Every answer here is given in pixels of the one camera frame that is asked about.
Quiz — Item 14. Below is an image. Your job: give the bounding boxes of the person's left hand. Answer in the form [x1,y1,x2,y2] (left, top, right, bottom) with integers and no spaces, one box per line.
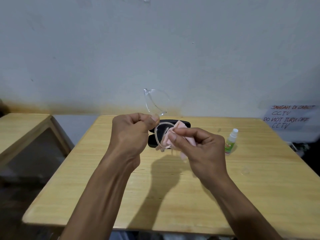
[107,112,160,170]

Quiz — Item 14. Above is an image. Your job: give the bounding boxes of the person's right hand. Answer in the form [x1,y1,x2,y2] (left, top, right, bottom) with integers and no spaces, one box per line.
[167,127,230,187]

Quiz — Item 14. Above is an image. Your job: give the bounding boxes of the clear plastic glasses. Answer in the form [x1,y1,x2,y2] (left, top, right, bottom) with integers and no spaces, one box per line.
[143,88,176,153]

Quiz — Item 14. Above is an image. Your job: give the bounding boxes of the pink cleaning cloth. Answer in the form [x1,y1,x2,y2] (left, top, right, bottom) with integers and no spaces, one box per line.
[160,121,189,162]

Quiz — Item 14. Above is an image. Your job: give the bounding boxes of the person's left forearm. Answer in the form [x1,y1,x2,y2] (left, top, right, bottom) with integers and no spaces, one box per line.
[58,150,141,240]

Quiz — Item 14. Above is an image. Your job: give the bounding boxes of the person's right forearm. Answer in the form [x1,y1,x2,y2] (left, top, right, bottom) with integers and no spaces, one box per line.
[197,172,283,240]

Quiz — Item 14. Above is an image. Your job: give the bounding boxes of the black glasses case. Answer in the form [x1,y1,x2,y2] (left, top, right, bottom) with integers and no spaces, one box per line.
[148,119,191,149]

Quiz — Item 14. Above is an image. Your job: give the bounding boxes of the small white spray bottle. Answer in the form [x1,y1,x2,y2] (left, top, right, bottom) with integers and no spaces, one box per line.
[224,128,239,155]

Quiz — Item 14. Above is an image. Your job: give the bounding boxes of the white handwritten paper sign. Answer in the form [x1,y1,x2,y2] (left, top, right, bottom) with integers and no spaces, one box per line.
[262,103,320,143]

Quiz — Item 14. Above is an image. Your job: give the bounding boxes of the wooden side cabinet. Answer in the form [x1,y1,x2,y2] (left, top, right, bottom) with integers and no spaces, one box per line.
[0,113,75,170]

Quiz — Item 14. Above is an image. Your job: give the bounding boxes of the white cable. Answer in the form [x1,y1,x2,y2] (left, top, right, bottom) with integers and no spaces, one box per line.
[290,143,306,158]

